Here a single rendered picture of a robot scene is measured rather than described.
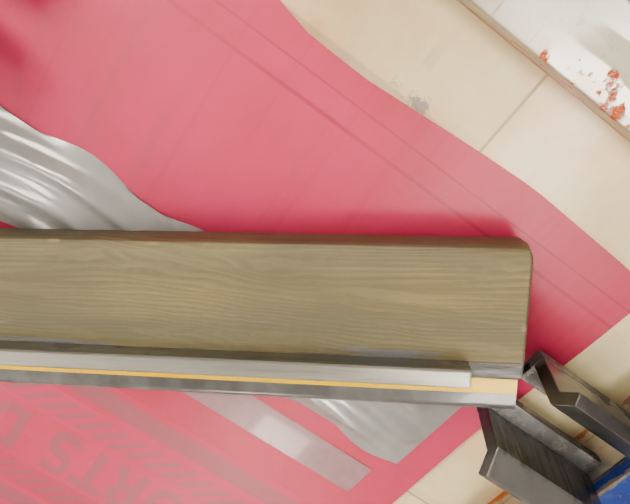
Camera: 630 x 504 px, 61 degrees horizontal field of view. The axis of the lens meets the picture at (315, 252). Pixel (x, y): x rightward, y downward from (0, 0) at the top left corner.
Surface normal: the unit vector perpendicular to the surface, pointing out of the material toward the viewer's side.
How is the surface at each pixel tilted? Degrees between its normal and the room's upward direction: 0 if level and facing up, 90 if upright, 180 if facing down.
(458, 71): 0
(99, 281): 12
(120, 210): 32
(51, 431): 0
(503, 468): 45
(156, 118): 0
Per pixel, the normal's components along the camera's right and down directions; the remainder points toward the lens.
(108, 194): 0.24, -0.07
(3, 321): -0.11, 0.22
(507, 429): 0.57, -0.72
